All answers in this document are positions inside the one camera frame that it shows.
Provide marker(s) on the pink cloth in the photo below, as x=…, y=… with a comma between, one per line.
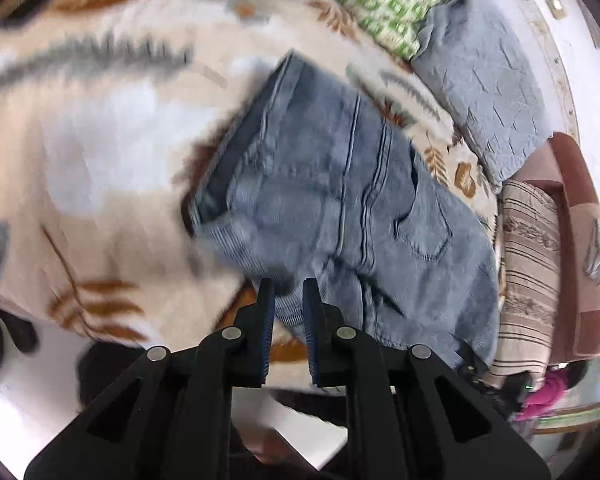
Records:
x=545, y=395

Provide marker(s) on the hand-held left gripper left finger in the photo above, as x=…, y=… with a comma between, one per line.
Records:
x=266, y=340

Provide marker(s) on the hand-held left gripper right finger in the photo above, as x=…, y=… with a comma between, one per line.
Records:
x=311, y=340

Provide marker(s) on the wooden gold-trimmed furniture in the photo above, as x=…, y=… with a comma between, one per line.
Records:
x=570, y=417

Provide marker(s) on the grey quilted pillow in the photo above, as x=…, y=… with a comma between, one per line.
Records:
x=480, y=85

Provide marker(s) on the striped beige quilt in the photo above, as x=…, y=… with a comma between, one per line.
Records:
x=527, y=270

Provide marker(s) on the green white patterned pillow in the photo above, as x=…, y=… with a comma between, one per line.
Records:
x=395, y=5

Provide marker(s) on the leaf print blanket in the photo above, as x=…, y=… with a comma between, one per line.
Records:
x=105, y=135

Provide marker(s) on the blue denim pants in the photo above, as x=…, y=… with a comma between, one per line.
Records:
x=330, y=185

